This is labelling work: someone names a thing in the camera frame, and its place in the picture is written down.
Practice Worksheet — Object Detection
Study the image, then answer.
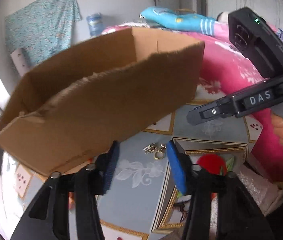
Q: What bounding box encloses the light blue blanket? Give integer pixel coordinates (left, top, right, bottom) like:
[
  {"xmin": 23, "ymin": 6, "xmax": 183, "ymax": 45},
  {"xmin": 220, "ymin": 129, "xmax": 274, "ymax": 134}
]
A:
[{"xmin": 140, "ymin": 6, "xmax": 217, "ymax": 34}]

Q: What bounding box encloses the floral teal cloth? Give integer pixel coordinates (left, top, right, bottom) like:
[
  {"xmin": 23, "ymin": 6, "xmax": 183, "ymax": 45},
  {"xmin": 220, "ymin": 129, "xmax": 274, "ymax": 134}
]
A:
[{"xmin": 5, "ymin": 0, "xmax": 82, "ymax": 67}]

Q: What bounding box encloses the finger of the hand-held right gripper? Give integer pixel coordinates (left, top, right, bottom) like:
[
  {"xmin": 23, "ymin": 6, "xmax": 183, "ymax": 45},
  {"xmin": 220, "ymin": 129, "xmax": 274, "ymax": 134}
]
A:
[{"xmin": 187, "ymin": 94, "xmax": 237, "ymax": 125}]

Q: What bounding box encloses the blue water jug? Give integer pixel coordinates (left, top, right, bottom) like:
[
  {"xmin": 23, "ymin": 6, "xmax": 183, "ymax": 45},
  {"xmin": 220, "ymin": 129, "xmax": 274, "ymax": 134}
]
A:
[{"xmin": 86, "ymin": 12, "xmax": 104, "ymax": 38}]

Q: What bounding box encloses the white paper roll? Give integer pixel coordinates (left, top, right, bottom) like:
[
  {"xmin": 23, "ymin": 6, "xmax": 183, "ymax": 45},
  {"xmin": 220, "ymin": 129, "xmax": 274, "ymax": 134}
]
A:
[{"xmin": 10, "ymin": 47, "xmax": 30, "ymax": 77}]

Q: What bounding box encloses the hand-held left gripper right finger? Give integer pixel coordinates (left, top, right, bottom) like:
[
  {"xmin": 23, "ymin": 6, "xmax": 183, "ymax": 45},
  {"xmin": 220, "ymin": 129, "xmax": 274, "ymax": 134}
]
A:
[{"xmin": 166, "ymin": 140, "xmax": 274, "ymax": 240}]

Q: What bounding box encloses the brown cardboard box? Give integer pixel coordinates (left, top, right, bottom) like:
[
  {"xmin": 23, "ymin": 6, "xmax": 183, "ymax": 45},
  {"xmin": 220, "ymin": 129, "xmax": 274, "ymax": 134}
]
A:
[{"xmin": 0, "ymin": 27, "xmax": 205, "ymax": 177}]

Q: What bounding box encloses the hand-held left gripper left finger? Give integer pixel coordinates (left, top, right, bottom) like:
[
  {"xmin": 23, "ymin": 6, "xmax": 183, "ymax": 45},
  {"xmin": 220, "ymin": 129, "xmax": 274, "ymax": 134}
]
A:
[{"xmin": 11, "ymin": 140, "xmax": 120, "ymax": 240}]

